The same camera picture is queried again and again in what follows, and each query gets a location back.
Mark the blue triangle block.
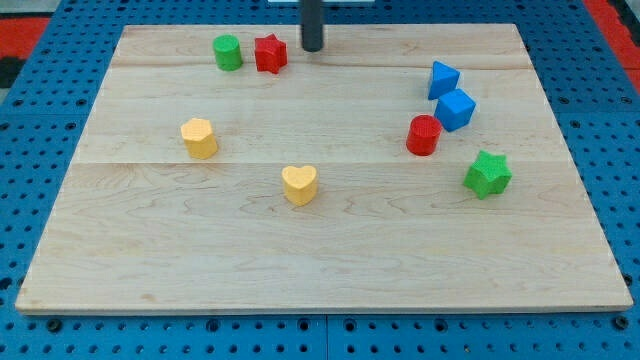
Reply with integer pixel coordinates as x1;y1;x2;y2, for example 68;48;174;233
427;61;460;100

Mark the yellow heart block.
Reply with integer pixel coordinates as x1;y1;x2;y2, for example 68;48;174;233
281;165;318;206

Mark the light wooden board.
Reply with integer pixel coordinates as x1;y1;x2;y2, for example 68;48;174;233
15;24;633;316

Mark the red cylinder block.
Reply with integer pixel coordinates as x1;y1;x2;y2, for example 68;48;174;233
405;114;442;156

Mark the yellow hexagon block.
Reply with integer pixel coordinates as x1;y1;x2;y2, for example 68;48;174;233
180;118;218;159

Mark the red star block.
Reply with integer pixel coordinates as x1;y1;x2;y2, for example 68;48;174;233
254;34;288;74

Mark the blue cube block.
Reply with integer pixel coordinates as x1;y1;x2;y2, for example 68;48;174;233
434;89;476;132

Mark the green cylinder block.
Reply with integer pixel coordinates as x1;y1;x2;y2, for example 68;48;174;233
212;34;243;71

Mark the green star block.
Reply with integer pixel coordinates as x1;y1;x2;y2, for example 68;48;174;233
463;150;512;199

